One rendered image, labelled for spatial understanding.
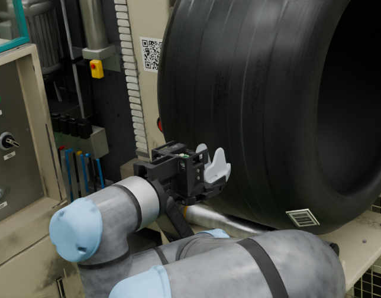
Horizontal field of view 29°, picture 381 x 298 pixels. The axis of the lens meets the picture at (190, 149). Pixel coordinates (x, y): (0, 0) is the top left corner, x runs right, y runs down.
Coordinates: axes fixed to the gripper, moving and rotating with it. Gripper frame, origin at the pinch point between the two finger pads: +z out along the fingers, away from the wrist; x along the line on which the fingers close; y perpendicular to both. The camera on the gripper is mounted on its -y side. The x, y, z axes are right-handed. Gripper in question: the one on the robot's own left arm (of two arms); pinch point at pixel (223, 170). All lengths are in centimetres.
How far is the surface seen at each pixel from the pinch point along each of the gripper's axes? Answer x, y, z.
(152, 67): 33.1, 9.1, 20.3
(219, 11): 4.2, 25.4, 5.1
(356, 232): -4, -27, 42
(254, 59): -4.9, 19.2, 1.8
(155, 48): 31.6, 13.4, 19.8
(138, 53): 36.7, 11.7, 20.1
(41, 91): 52, 5, 5
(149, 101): 35.6, 1.0, 21.3
